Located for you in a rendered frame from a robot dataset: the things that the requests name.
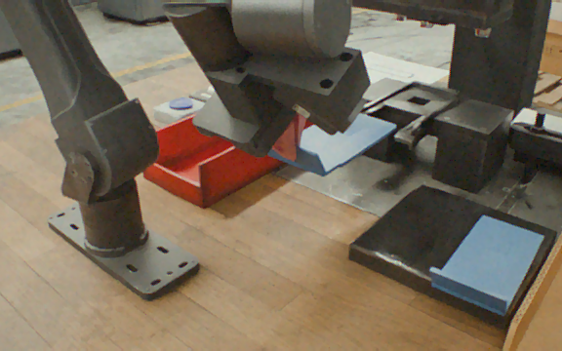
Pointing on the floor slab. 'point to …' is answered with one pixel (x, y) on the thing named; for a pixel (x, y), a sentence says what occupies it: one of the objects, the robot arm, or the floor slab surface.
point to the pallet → (557, 88)
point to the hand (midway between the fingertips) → (288, 150)
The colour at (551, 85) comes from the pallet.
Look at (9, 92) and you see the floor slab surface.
